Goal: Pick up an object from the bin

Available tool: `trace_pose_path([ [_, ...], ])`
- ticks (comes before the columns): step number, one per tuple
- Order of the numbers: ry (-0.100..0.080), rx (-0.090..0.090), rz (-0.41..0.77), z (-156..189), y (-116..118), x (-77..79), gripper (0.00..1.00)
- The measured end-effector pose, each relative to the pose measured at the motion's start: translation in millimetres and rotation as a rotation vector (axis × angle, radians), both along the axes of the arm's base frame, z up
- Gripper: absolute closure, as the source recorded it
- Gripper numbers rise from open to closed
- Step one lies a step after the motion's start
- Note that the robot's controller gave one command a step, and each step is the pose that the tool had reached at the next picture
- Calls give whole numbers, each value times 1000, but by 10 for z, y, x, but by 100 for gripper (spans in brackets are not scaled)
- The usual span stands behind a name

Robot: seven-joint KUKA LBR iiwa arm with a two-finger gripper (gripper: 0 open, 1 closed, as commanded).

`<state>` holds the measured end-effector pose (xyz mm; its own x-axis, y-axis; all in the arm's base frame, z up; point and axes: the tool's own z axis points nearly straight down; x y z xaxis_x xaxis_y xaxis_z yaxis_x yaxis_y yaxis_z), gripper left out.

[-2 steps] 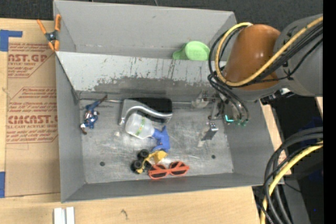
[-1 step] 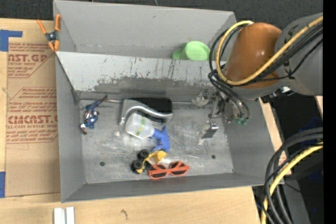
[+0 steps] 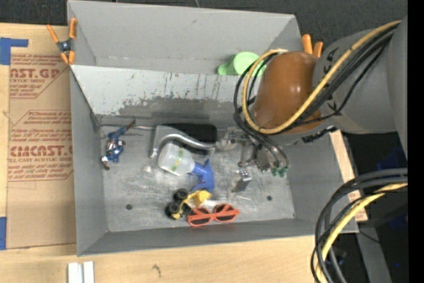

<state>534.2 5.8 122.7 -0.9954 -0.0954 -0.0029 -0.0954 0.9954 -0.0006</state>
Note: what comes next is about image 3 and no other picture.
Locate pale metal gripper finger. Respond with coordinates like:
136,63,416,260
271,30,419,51
231,169,253,194
217,129,240,147

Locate black flat box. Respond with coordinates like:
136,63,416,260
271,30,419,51
168,123,219,144

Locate red-orange sunglasses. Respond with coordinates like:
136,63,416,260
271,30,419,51
185,202,240,228

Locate yellow toy vehicle black wheels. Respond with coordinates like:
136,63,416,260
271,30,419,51
164,188,213,221

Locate clear spray bottle blue trigger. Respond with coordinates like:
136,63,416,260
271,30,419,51
157,140,216,192

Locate grey curved metal piece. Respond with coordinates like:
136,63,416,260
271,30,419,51
148,124,217,159

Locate bright green cup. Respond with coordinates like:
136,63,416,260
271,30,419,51
217,51,267,78

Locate grey metal bin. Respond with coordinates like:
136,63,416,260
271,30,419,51
67,0,359,257

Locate blue toy figure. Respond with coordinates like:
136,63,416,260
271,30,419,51
100,119,137,172

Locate brown cardboard board red print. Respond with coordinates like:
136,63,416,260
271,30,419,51
0,22,78,250

